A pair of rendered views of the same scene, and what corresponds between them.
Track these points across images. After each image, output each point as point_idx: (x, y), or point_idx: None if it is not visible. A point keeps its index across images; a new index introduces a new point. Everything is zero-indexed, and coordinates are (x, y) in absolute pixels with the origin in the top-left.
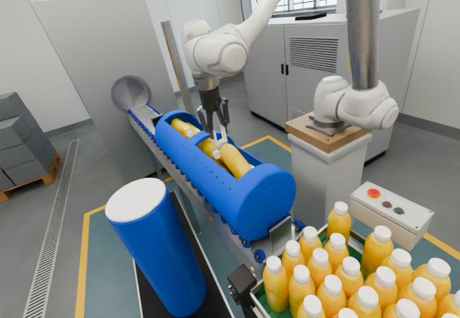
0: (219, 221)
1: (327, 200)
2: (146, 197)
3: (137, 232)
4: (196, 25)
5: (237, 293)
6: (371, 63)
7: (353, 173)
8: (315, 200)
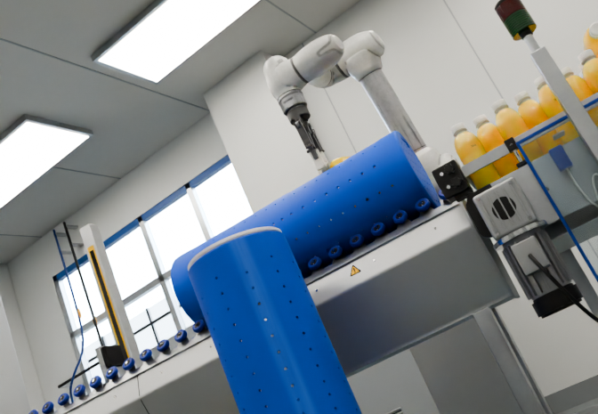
0: (371, 247)
1: None
2: None
3: (277, 253)
4: (282, 56)
5: (451, 164)
6: (410, 124)
7: None
8: (464, 335)
